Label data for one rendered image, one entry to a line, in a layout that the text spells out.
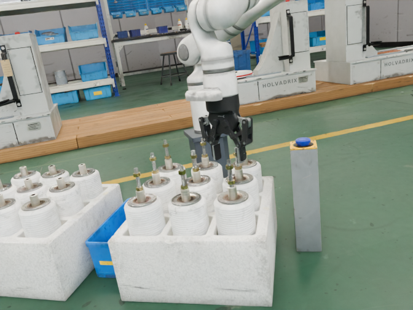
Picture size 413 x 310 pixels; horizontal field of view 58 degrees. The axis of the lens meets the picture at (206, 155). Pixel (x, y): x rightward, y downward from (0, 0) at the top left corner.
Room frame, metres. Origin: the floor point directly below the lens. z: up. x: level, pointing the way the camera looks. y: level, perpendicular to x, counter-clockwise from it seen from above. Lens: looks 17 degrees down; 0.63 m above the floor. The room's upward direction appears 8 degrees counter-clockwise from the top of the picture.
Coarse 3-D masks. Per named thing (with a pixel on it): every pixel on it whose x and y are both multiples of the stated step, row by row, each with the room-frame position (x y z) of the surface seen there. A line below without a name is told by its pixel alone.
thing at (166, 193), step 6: (144, 186) 0.98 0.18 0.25; (162, 186) 0.96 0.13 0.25; (168, 186) 0.97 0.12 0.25; (174, 186) 0.99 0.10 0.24; (150, 192) 0.95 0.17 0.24; (156, 192) 0.95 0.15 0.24; (162, 192) 0.95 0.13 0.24; (168, 192) 0.96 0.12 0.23; (174, 192) 0.98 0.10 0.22; (162, 198) 0.95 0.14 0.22; (168, 198) 0.96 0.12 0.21; (162, 204) 0.95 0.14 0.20
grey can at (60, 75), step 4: (56, 72) 5.21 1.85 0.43; (60, 72) 5.22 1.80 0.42; (64, 72) 5.26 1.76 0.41; (56, 76) 5.22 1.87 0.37; (60, 76) 5.21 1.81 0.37; (64, 76) 5.23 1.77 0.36; (56, 80) 5.23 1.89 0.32; (60, 80) 5.21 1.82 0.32; (64, 80) 5.23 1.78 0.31; (60, 84) 5.21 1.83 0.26
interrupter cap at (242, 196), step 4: (224, 192) 0.86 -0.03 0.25; (240, 192) 0.85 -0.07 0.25; (244, 192) 0.84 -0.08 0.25; (220, 196) 0.84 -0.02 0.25; (224, 196) 0.84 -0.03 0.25; (240, 196) 0.82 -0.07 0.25; (244, 196) 0.82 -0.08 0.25; (248, 196) 0.82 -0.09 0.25; (220, 200) 0.82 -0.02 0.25; (224, 200) 0.81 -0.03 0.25; (228, 200) 0.82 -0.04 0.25; (232, 200) 0.81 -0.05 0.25; (236, 200) 0.81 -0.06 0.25; (240, 200) 0.80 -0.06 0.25; (244, 200) 0.80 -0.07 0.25; (228, 204) 0.79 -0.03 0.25; (232, 204) 0.79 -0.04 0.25
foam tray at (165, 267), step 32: (256, 224) 0.86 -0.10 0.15; (128, 256) 0.82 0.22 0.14; (160, 256) 0.79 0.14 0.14; (192, 256) 0.77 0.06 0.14; (224, 256) 0.76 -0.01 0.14; (256, 256) 0.74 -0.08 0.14; (128, 288) 0.82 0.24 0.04; (160, 288) 0.80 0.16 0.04; (192, 288) 0.78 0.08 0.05; (224, 288) 0.76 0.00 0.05; (256, 288) 0.74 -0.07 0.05
